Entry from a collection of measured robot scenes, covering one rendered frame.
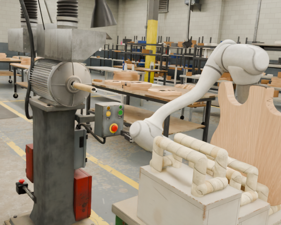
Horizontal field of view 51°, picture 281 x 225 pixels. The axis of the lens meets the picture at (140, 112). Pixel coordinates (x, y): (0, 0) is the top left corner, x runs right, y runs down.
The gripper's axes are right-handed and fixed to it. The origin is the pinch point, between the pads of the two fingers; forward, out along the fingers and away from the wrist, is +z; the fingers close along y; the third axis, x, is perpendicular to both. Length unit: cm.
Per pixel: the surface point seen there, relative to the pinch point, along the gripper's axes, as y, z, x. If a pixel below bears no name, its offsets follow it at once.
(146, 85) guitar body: 180, 183, 5
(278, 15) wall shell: 1080, 444, 226
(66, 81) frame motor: -31.0, 13.2, 30.2
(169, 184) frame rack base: -48, -81, 11
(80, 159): -10.3, 33.3, -24.1
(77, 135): -13.0, 33.0, -7.4
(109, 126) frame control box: -2.9, 12.4, 2.4
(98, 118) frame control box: -7.4, 17.5, 6.5
